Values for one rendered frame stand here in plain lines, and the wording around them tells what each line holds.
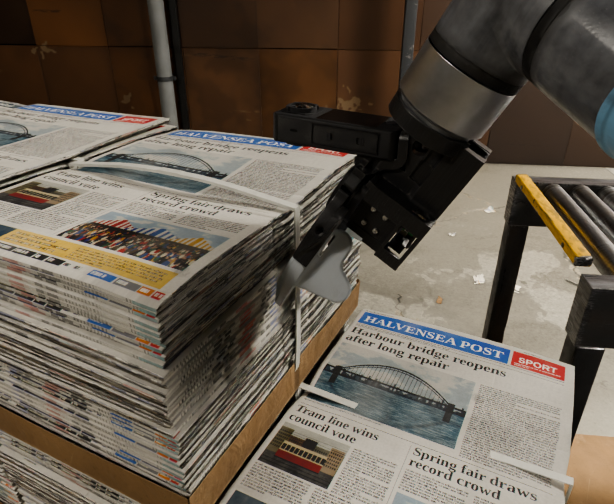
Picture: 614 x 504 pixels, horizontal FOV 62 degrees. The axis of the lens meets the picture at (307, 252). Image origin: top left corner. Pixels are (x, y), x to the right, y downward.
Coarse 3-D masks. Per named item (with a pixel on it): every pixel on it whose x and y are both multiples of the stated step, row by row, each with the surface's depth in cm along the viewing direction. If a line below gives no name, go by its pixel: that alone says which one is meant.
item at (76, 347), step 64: (0, 192) 50; (64, 192) 50; (128, 192) 50; (0, 256) 38; (64, 256) 38; (128, 256) 38; (192, 256) 38; (256, 256) 44; (0, 320) 42; (64, 320) 38; (128, 320) 35; (192, 320) 36; (256, 320) 46; (0, 384) 47; (64, 384) 42; (128, 384) 37; (192, 384) 38; (256, 384) 47; (128, 448) 41; (192, 448) 40
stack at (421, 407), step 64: (384, 320) 71; (320, 384) 60; (384, 384) 59; (448, 384) 59; (512, 384) 59; (0, 448) 58; (256, 448) 53; (320, 448) 51; (384, 448) 51; (448, 448) 51; (512, 448) 51
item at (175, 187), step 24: (96, 168) 57; (120, 168) 57; (168, 192) 50; (192, 192) 51; (216, 192) 51; (264, 192) 51; (264, 216) 45; (288, 216) 48; (288, 240) 49; (288, 312) 52; (288, 336) 52; (288, 360) 54
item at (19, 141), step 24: (0, 120) 73; (24, 120) 73; (48, 120) 73; (72, 120) 73; (96, 120) 73; (120, 120) 73; (144, 120) 72; (168, 120) 73; (0, 144) 63; (24, 144) 63; (48, 144) 62; (72, 144) 62; (96, 144) 62; (0, 168) 54; (24, 168) 54
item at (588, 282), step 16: (592, 288) 83; (608, 288) 83; (576, 304) 89; (592, 304) 85; (608, 304) 84; (576, 320) 88; (592, 320) 86; (608, 320) 86; (576, 336) 88; (592, 336) 87; (608, 336) 87
